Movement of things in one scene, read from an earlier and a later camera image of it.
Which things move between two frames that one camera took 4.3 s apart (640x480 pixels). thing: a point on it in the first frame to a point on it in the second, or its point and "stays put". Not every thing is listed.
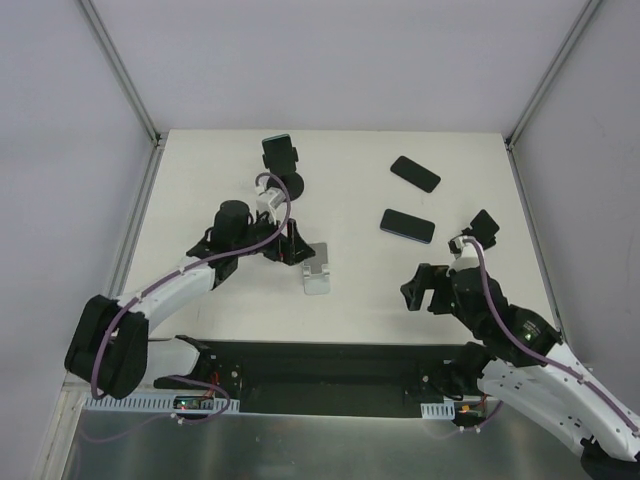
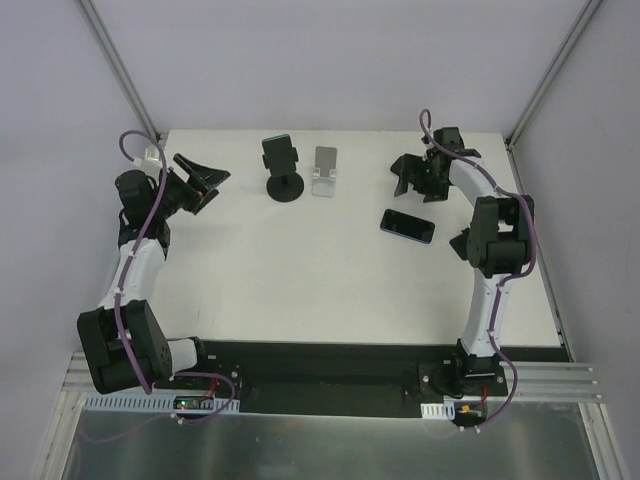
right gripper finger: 430,276 to 399,167
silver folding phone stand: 316,271 to 324,175
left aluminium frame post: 123,70 stays put
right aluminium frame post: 515,130 stays put
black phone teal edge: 278,153 stays put
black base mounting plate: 327,377 stays put
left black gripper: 281,245 to 194,188
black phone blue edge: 408,226 stays put
